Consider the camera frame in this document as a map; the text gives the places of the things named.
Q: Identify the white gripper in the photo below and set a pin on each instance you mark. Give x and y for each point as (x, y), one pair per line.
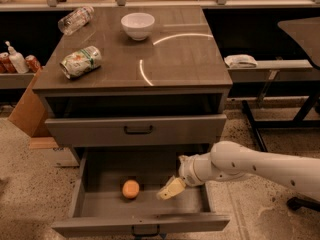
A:
(187, 173)

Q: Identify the orange fruit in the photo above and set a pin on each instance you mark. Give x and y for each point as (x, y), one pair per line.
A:
(130, 189)

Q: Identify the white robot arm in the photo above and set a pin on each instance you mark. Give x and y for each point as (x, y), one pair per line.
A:
(229, 161)

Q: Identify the grey drawer cabinet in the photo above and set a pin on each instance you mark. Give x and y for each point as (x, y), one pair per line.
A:
(177, 71)

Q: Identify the open grey middle drawer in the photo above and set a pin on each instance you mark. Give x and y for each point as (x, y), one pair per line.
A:
(98, 207)

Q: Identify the black chair base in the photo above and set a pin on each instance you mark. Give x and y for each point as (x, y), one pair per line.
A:
(295, 203)

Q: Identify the folded white cloth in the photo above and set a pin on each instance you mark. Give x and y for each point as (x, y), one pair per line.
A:
(240, 61)

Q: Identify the green drink can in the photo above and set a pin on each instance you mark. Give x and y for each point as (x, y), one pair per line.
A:
(81, 62)

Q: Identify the white ceramic bowl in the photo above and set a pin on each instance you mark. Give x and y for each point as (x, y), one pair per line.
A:
(138, 26)

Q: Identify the brown cardboard box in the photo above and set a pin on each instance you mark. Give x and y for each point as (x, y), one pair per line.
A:
(29, 115)

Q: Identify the red soda can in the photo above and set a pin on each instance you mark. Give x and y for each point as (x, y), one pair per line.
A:
(33, 63)
(5, 63)

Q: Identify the clear plastic bottle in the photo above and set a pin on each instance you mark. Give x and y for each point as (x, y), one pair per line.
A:
(76, 20)

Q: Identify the white pump bottle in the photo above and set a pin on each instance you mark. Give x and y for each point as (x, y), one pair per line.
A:
(17, 59)

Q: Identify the red soda can left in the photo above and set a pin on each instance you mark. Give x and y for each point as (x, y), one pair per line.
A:
(5, 63)

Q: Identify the black table frame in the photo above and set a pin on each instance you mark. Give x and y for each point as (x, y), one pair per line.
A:
(306, 33)

